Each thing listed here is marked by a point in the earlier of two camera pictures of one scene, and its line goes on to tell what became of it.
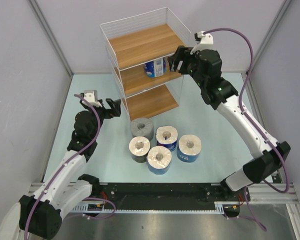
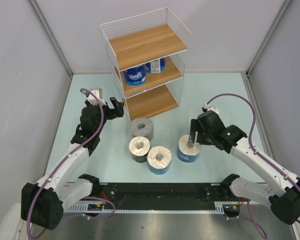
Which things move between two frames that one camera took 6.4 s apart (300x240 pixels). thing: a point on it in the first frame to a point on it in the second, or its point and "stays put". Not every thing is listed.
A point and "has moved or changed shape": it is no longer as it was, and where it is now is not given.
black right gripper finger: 180,52 to 194,128
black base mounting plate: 165,196 stays put
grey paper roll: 142,127 stays put
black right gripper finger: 175,63 to 197,140
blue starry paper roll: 189,148 stays put
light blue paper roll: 158,160 stays put
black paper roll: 139,147 stays put
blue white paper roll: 156,68 has moved or changed shape
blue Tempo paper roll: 167,136 to 135,76
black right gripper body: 190,65 to 205,136
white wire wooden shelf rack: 138,47 stays put
